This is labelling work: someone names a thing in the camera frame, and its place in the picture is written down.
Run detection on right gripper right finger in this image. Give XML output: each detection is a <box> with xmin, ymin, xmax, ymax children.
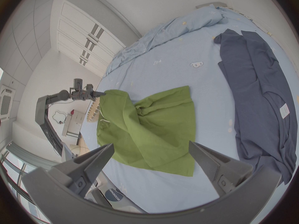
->
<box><xmin>188</xmin><ymin>141</ymin><xmax>254</xmax><ymax>198</ymax></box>

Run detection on grey chest of drawers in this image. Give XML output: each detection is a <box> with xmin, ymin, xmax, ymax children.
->
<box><xmin>62</xmin><ymin>111</ymin><xmax>86</xmax><ymax>138</ymax></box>

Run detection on green shorts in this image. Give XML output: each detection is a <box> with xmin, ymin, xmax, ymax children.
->
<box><xmin>96</xmin><ymin>86</ymin><xmax>195</xmax><ymax>177</ymax></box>

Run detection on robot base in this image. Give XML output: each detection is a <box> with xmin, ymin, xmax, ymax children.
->
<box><xmin>59</xmin><ymin>146</ymin><xmax>150</xmax><ymax>215</ymax></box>

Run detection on white wardrobe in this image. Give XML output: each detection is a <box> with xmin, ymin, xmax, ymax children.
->
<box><xmin>57</xmin><ymin>0</ymin><xmax>143</xmax><ymax>76</ymax></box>

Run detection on pale blue quilt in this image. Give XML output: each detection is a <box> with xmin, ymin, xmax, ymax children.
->
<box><xmin>104</xmin><ymin>4</ymin><xmax>229</xmax><ymax>77</ymax></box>

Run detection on bed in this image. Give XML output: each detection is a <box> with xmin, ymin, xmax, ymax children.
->
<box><xmin>79</xmin><ymin>1</ymin><xmax>299</xmax><ymax>215</ymax></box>

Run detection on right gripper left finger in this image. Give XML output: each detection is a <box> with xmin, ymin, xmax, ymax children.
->
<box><xmin>48</xmin><ymin>143</ymin><xmax>115</xmax><ymax>199</ymax></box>

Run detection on white ceiling air conditioner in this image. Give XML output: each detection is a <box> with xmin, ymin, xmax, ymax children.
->
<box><xmin>0</xmin><ymin>84</ymin><xmax>16</xmax><ymax>121</ymax></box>

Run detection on dark blue T-shirt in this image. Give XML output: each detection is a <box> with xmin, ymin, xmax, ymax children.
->
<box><xmin>214</xmin><ymin>29</ymin><xmax>298</xmax><ymax>185</ymax></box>

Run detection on window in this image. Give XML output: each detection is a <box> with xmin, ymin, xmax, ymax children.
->
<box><xmin>0</xmin><ymin>141</ymin><xmax>62</xmax><ymax>224</ymax></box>

